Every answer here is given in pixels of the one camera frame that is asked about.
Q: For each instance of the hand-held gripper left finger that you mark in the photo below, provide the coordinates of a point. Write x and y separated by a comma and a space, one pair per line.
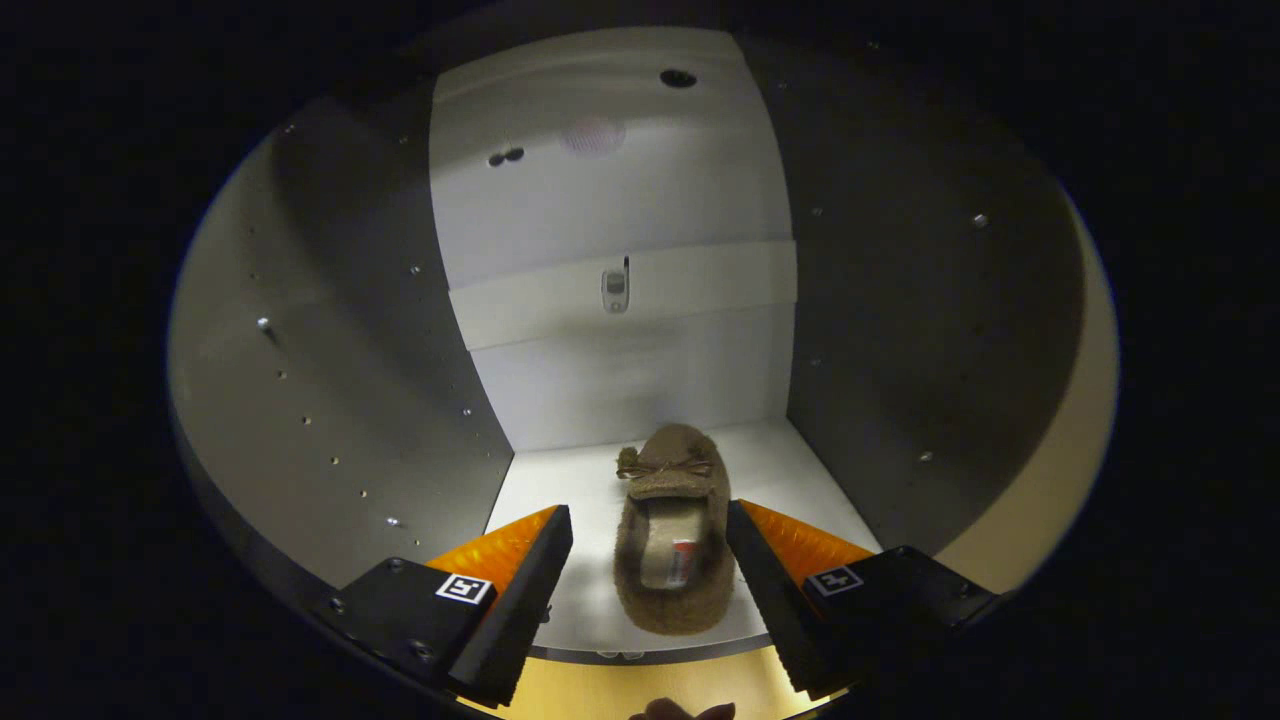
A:
520, 610

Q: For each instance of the grey shoe cabinet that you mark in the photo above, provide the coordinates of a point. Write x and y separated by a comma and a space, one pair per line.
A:
330, 350

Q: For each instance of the brown fuzzy shoe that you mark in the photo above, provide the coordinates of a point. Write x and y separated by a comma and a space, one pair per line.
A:
675, 470

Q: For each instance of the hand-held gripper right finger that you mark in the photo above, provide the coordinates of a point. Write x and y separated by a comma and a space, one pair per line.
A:
775, 610

